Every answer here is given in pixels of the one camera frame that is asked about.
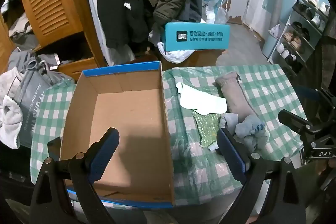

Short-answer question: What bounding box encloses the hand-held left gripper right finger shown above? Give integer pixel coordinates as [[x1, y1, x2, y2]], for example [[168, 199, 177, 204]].
[[216, 128, 306, 224]]

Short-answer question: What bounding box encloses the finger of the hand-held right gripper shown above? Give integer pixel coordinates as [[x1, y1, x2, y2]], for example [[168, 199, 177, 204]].
[[278, 109, 312, 137], [296, 85, 336, 109]]

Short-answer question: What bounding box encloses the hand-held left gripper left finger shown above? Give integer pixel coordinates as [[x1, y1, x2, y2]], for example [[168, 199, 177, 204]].
[[30, 127, 121, 224]]

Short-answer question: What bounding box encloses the balled blue striped sock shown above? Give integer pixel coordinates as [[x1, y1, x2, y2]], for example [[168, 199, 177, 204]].
[[234, 115, 270, 152]]

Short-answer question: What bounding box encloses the blue-rimmed cardboard box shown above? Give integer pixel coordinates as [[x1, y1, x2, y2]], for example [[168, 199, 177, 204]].
[[60, 61, 176, 209]]

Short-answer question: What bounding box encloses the green glittery sock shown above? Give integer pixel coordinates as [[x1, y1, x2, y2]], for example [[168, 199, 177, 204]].
[[192, 110, 223, 149]]

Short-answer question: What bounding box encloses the green checked plastic tablecloth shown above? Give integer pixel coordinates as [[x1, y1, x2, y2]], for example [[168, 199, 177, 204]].
[[30, 64, 307, 206]]

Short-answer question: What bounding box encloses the group of assorted shoes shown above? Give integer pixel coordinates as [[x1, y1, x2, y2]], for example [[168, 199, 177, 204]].
[[276, 0, 330, 69]]

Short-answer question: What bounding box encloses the long grey fuzzy sock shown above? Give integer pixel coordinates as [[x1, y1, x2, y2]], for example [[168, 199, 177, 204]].
[[215, 72, 259, 119]]

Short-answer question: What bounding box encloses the light blue trash bin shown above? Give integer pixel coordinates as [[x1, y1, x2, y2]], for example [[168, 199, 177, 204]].
[[262, 25, 281, 59]]

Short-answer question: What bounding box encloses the white sock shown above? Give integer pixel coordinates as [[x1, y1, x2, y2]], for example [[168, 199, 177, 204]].
[[175, 82, 227, 114]]

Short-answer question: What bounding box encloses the grey shoe rack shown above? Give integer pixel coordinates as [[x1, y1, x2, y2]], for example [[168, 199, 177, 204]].
[[273, 0, 330, 72]]

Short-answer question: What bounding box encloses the wooden wardrobe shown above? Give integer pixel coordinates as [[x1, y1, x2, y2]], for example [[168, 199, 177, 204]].
[[0, 0, 108, 81]]

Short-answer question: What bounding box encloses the grey printed bag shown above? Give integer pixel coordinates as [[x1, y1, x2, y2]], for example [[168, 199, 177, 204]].
[[13, 74, 53, 148]]

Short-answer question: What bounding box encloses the white towel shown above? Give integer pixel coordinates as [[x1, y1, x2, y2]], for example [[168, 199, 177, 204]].
[[0, 67, 25, 149]]

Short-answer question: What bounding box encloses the brown wooden board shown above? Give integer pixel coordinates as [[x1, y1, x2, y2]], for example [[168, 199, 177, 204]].
[[160, 48, 227, 70]]

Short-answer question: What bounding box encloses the white plastic bag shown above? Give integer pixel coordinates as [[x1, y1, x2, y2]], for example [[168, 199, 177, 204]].
[[157, 42, 196, 64]]

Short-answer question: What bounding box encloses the clear plastic bag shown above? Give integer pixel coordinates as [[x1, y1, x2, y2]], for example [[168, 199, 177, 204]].
[[214, 0, 232, 25]]

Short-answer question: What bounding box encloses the pile of grey clothes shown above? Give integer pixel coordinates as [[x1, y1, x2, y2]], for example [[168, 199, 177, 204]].
[[8, 49, 76, 88]]

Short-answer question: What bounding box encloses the teal printed box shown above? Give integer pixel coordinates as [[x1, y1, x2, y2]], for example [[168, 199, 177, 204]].
[[164, 22, 231, 52]]

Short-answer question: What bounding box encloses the black jacket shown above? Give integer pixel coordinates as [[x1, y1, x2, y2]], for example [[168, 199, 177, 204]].
[[98, 0, 158, 50]]

